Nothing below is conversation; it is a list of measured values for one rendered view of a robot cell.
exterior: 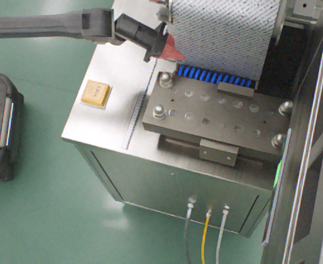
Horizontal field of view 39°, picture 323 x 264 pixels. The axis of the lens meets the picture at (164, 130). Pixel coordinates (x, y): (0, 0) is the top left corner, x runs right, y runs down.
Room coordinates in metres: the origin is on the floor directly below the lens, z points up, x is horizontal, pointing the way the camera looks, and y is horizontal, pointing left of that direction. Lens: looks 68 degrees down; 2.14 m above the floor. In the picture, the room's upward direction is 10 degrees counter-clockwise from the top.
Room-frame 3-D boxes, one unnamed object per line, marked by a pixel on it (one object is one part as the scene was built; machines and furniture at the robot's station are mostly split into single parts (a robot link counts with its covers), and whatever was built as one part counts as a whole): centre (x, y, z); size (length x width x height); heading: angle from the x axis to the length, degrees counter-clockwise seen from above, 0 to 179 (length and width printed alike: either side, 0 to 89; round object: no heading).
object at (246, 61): (0.60, -0.17, 1.10); 0.23 x 0.01 x 0.18; 64
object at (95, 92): (0.67, 0.19, 0.91); 0.07 x 0.07 x 0.02; 64
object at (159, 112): (0.51, 0.01, 1.05); 0.04 x 0.04 x 0.04
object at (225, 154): (0.39, -0.13, 0.96); 0.10 x 0.03 x 0.11; 64
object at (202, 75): (0.58, -0.16, 1.03); 0.21 x 0.04 x 0.03; 64
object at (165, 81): (0.60, -0.03, 1.05); 0.04 x 0.04 x 0.04
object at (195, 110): (0.48, -0.16, 1.00); 0.40 x 0.16 x 0.06; 64
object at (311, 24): (0.58, -0.35, 1.25); 0.07 x 0.04 x 0.04; 64
